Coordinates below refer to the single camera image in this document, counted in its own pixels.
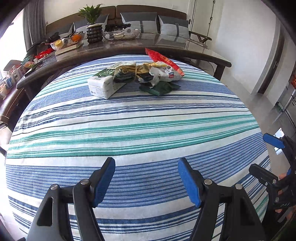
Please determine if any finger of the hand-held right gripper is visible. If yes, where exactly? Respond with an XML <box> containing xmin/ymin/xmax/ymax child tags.
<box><xmin>263</xmin><ymin>133</ymin><xmax>296</xmax><ymax>168</ymax></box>
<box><xmin>249</xmin><ymin>163</ymin><xmax>281</xmax><ymax>189</ymax></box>

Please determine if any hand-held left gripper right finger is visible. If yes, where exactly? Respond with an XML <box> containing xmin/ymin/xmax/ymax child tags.
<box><xmin>178</xmin><ymin>158</ymin><xmax>269</xmax><ymax>241</ymax></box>

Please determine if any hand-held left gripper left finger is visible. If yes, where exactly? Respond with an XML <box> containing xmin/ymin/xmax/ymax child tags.
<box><xmin>26</xmin><ymin>157</ymin><xmax>116</xmax><ymax>241</ymax></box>

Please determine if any white tissue pack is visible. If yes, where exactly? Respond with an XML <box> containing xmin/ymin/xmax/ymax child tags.
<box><xmin>87</xmin><ymin>75</ymin><xmax>114</xmax><ymax>100</ymax></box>

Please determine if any dark green wrapper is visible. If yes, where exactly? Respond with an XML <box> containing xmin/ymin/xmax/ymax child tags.
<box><xmin>139</xmin><ymin>81</ymin><xmax>180</xmax><ymax>96</ymax></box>

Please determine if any green white packet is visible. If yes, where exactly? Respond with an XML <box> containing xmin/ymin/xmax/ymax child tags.
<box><xmin>92</xmin><ymin>68</ymin><xmax>126</xmax><ymax>93</ymax></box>

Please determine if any yellowish wrapper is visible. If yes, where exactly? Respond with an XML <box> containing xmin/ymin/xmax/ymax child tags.
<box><xmin>116</xmin><ymin>62</ymin><xmax>153</xmax><ymax>81</ymax></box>

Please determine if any red snack bag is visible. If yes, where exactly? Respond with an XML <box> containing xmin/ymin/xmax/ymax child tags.
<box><xmin>145</xmin><ymin>47</ymin><xmax>185</xmax><ymax>77</ymax></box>

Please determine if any person's right hand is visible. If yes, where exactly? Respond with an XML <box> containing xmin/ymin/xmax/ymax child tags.
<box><xmin>275</xmin><ymin>173</ymin><xmax>292</xmax><ymax>223</ymax></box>

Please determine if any striped tablecloth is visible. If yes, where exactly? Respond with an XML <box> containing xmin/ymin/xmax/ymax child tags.
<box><xmin>5</xmin><ymin>54</ymin><xmax>271</xmax><ymax>241</ymax></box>

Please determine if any dark wooden door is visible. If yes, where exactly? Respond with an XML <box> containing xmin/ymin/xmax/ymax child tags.
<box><xmin>258</xmin><ymin>35</ymin><xmax>285</xmax><ymax>94</ymax></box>

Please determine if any brown bench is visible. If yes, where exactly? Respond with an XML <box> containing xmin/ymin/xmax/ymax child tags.
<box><xmin>0</xmin><ymin>86</ymin><xmax>26</xmax><ymax>126</ymax></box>

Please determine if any black phone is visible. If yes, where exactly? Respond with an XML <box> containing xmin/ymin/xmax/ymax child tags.
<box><xmin>24</xmin><ymin>61</ymin><xmax>44</xmax><ymax>77</ymax></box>

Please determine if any beige book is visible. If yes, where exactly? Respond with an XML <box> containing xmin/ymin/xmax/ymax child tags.
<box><xmin>54</xmin><ymin>42</ymin><xmax>84</xmax><ymax>55</ymax></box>

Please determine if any dark wooden coffee table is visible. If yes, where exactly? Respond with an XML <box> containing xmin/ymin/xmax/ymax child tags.
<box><xmin>16</xmin><ymin>32</ymin><xmax>232</xmax><ymax>98</ymax></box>

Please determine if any group of small bottles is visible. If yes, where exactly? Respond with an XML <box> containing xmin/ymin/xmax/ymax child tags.
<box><xmin>0</xmin><ymin>65</ymin><xmax>23</xmax><ymax>98</ymax></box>

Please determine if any red box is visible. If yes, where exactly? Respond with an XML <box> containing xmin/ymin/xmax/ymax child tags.
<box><xmin>35</xmin><ymin>49</ymin><xmax>55</xmax><ymax>57</ymax></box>

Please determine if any white door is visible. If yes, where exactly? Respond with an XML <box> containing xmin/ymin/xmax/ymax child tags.
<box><xmin>187</xmin><ymin>0</ymin><xmax>222</xmax><ymax>32</ymax></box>

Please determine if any glass fruit bowl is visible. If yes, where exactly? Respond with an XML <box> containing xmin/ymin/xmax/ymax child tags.
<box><xmin>50</xmin><ymin>31</ymin><xmax>84</xmax><ymax>50</ymax></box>

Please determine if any black bubble vase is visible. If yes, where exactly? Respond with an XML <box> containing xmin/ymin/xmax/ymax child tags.
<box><xmin>87</xmin><ymin>23</ymin><xmax>104</xmax><ymax>44</ymax></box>

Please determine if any tea set tray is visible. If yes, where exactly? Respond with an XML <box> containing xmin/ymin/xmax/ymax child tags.
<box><xmin>103</xmin><ymin>23</ymin><xmax>140</xmax><ymax>41</ymax></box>

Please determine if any green potted plant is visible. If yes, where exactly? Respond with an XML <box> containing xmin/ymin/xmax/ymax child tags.
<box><xmin>78</xmin><ymin>3</ymin><xmax>104</xmax><ymax>26</ymax></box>

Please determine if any grey curtain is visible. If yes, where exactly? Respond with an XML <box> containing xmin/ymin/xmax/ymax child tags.
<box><xmin>23</xmin><ymin>0</ymin><xmax>45</xmax><ymax>50</ymax></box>

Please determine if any brown sofa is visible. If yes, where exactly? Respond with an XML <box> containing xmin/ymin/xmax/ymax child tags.
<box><xmin>45</xmin><ymin>5</ymin><xmax>212</xmax><ymax>44</ymax></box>

